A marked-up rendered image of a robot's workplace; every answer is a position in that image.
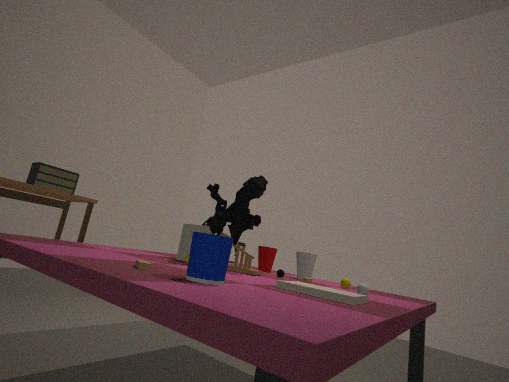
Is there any red cup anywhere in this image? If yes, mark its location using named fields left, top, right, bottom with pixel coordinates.
left=258, top=246, right=277, bottom=273

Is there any blue mug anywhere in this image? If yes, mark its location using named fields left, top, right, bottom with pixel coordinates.
left=186, top=232, right=233, bottom=285

